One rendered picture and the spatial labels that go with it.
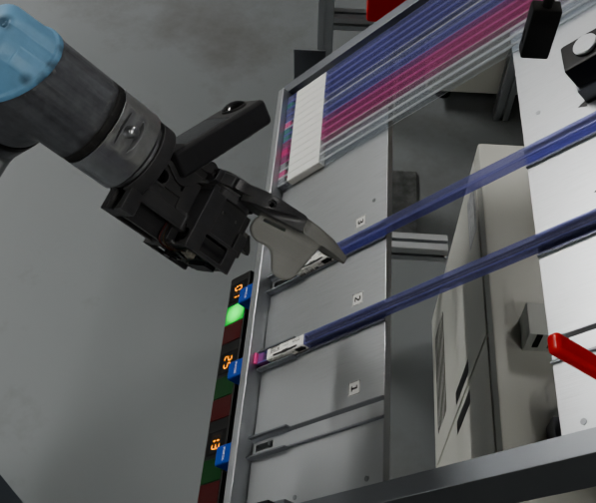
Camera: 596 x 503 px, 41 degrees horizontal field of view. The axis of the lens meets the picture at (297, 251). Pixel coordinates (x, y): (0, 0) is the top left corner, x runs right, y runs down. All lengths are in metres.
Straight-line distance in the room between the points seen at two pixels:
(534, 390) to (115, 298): 1.11
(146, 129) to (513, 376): 0.64
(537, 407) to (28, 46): 0.76
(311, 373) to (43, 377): 1.05
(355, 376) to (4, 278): 1.32
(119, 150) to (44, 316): 1.31
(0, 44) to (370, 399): 0.47
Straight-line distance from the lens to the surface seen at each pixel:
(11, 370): 1.88
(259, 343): 0.97
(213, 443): 0.99
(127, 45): 2.55
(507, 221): 1.25
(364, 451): 0.79
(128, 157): 0.65
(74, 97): 0.63
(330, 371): 0.86
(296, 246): 0.71
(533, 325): 1.10
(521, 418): 1.08
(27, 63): 0.62
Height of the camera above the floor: 1.56
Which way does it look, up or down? 53 degrees down
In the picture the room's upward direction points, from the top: straight up
